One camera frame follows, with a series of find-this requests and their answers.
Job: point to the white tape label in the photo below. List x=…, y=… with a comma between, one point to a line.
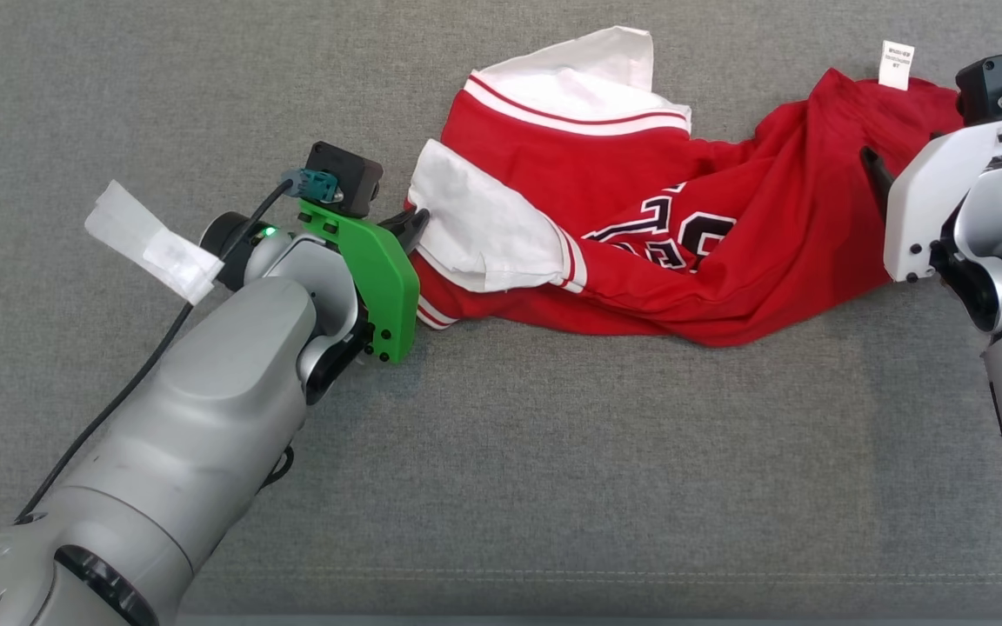
x=153, y=243

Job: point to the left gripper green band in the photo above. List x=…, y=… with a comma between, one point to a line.
x=379, y=287

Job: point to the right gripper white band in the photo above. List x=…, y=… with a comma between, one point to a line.
x=927, y=200

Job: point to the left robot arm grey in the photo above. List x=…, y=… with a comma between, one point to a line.
x=188, y=417

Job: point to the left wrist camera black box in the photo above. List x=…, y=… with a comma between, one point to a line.
x=349, y=174

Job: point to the red white basketball jersey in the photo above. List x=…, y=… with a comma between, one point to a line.
x=727, y=261

